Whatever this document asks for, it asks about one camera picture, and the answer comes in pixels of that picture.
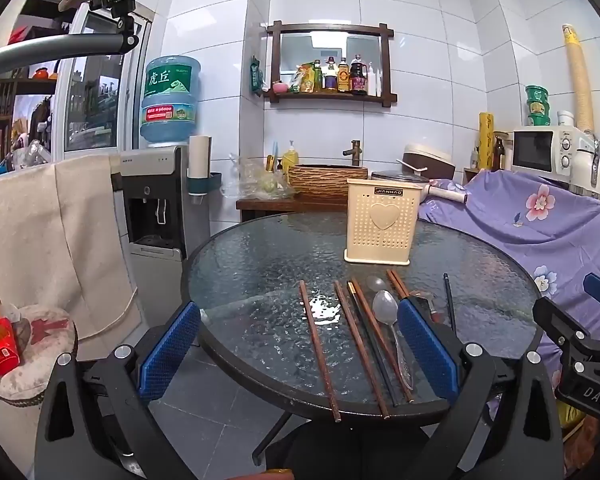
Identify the bottle with purple label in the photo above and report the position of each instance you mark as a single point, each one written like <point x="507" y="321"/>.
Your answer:
<point x="331" y="77"/>

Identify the purple floral cloth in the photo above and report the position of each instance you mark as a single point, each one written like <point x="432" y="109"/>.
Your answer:
<point x="520" y="230"/>

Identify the pink bowl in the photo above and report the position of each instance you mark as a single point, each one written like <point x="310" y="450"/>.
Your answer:
<point x="280" y="88"/>

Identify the glass sliding door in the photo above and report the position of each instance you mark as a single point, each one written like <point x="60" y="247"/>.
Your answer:
<point x="100" y="90"/>

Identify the cream plastic utensil holder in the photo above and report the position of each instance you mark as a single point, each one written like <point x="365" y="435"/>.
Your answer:
<point x="382" y="225"/>

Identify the wooden framed mirror shelf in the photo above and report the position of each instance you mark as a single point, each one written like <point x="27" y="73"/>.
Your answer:
<point x="330" y="30"/>

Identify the teal cup holder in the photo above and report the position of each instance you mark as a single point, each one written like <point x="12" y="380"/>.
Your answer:
<point x="202" y="187"/>

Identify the green hanging packet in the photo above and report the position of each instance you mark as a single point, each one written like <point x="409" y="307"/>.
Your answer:
<point x="256" y="76"/>

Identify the white squeeze bottle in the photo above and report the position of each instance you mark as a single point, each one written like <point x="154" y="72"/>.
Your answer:
<point x="373" y="82"/>

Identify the white microwave oven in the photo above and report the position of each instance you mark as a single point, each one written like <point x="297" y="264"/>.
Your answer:
<point x="545" y="152"/>

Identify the green oil bottle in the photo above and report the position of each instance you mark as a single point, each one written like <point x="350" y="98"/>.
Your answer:
<point x="318" y="77"/>

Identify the white paper cup tube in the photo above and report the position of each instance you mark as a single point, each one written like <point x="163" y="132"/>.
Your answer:
<point x="200" y="157"/>

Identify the cluttered display shelf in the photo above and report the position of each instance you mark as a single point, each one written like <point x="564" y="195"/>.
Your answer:
<point x="25" y="110"/>

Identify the brown wooden chopstick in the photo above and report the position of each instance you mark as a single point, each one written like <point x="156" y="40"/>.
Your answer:
<point x="401" y="282"/>
<point x="380" y="335"/>
<point x="360" y="350"/>
<point x="394" y="282"/>
<point x="319" y="350"/>

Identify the small metal spoon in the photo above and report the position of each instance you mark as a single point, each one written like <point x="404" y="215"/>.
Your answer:
<point x="376" y="283"/>

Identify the stained round stool cushion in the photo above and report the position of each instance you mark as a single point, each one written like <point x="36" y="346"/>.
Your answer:
<point x="35" y="355"/>

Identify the yellow green seasoning packet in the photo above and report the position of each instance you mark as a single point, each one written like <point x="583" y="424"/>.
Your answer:
<point x="302" y="80"/>

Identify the grey water dispenser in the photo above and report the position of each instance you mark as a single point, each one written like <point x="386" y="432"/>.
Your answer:
<point x="150" y="210"/>

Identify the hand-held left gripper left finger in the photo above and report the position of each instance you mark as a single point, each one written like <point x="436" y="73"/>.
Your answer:
<point x="170" y="345"/>

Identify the yellow roll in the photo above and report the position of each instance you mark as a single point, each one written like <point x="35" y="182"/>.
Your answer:
<point x="486" y="140"/>

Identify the woven pattern wash basin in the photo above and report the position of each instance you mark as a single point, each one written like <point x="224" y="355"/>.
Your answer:
<point x="320" y="182"/>

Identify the small wooden shelf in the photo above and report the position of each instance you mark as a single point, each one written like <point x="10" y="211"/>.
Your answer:
<point x="471" y="176"/>

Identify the black phone clamp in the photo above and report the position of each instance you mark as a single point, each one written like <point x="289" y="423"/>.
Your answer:
<point x="117" y="10"/>

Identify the clear plastic bag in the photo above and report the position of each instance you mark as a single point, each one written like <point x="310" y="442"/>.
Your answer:
<point x="255" y="177"/>

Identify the red packet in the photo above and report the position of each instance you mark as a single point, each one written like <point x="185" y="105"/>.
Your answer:
<point x="1" y="350"/>

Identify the black chopstick with gold band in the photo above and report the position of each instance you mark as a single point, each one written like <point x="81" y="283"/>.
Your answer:
<point x="449" y="300"/>
<point x="372" y="340"/>

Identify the brown and cream rice cooker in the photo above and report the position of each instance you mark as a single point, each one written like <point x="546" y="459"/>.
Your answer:
<point x="427" y="160"/>

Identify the beige cloth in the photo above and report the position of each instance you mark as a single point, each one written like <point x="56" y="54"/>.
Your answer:
<point x="40" y="230"/>

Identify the bottle with orange label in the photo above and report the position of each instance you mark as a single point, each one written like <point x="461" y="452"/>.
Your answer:
<point x="343" y="79"/>

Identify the large metal spoon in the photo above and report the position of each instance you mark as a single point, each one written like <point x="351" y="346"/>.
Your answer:
<point x="386" y="307"/>

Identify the brown glass bottle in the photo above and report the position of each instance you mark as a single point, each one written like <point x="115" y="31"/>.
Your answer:
<point x="498" y="156"/>

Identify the tall paper cup stack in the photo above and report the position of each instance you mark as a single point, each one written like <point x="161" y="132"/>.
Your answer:
<point x="577" y="80"/>

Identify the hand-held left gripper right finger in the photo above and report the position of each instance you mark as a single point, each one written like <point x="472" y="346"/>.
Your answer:
<point x="425" y="345"/>

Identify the bronze faucet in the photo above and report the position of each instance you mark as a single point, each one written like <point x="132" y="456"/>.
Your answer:
<point x="353" y="152"/>

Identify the dark soy sauce bottle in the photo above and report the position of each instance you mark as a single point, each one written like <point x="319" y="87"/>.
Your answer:
<point x="358" y="79"/>

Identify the blue water bottle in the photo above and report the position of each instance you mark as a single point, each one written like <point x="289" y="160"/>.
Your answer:
<point x="170" y="100"/>

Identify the yellow soap dispenser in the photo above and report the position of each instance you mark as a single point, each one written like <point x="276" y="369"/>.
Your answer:
<point x="290" y="159"/>

